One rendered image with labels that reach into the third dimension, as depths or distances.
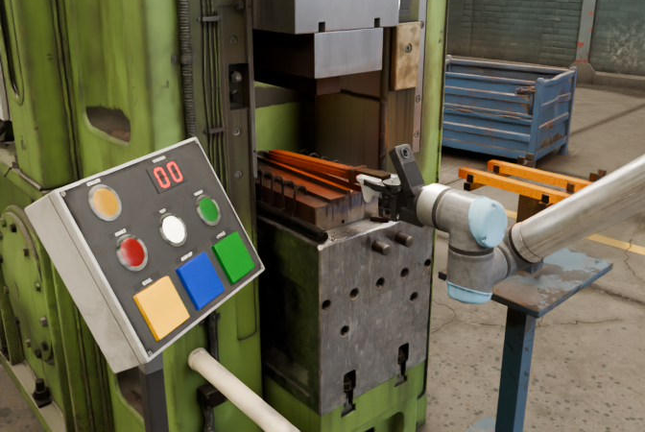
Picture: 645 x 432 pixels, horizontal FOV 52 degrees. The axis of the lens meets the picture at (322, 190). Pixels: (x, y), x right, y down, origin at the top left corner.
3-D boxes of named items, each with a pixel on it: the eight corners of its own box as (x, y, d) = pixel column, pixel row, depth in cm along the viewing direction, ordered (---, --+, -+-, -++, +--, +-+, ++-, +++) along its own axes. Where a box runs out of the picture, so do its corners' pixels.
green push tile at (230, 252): (256, 266, 121) (237, 230, 120) (234, 283, 114) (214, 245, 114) (249, 269, 122) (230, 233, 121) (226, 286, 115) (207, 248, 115)
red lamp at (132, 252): (152, 264, 101) (150, 238, 99) (123, 273, 98) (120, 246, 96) (143, 257, 103) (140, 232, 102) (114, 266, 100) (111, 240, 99)
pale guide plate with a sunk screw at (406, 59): (418, 86, 179) (421, 22, 173) (394, 90, 173) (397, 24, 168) (413, 85, 180) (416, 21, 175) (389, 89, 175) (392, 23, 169)
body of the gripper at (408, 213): (375, 215, 147) (416, 230, 138) (375, 179, 144) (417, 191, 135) (399, 207, 151) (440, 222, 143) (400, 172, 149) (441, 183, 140)
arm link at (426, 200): (432, 193, 131) (463, 182, 137) (414, 187, 135) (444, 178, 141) (430, 234, 134) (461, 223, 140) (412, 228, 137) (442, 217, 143)
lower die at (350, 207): (377, 214, 163) (378, 181, 160) (315, 234, 151) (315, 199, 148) (277, 175, 194) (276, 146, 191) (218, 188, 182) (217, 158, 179)
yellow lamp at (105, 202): (125, 215, 100) (123, 188, 99) (95, 223, 97) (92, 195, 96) (117, 209, 102) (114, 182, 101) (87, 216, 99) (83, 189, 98)
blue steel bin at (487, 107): (569, 154, 549) (581, 67, 526) (533, 177, 490) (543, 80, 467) (441, 132, 619) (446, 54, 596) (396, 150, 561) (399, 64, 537)
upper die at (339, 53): (382, 69, 152) (383, 27, 149) (314, 79, 140) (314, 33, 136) (274, 52, 182) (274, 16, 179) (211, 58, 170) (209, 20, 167)
